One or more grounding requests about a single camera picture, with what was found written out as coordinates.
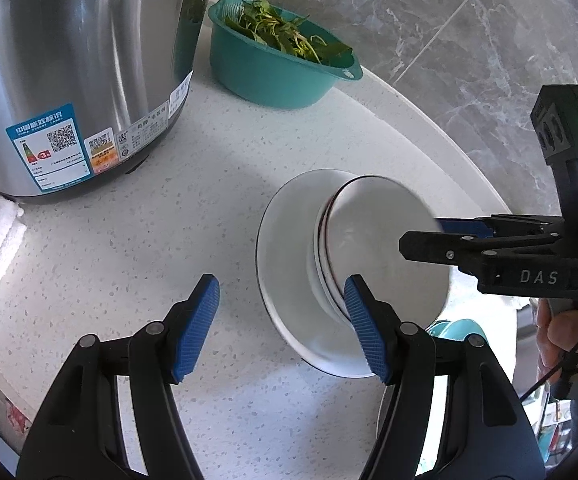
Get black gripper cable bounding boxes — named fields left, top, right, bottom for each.
left=519, top=295, right=578, bottom=402

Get stainless steel rice cooker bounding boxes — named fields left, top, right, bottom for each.
left=0, top=0, right=222, bottom=205

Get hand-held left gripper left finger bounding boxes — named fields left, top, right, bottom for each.
left=19, top=274, right=220, bottom=480

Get large white bowl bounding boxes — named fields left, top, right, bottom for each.
left=255, top=169, right=410, bottom=378

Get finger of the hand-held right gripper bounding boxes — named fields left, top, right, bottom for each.
left=399, top=230, right=570, bottom=273
left=436, top=215, right=567, bottom=238

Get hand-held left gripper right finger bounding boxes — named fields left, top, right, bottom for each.
left=343, top=275, right=547, bottom=480

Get leafy greens in basin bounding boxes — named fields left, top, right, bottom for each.
left=225, top=0, right=354, bottom=65

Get person's right hand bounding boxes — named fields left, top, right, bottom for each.
left=536, top=300, right=578, bottom=376

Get teal plastic basin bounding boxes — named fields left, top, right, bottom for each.
left=208, top=0, right=364, bottom=110

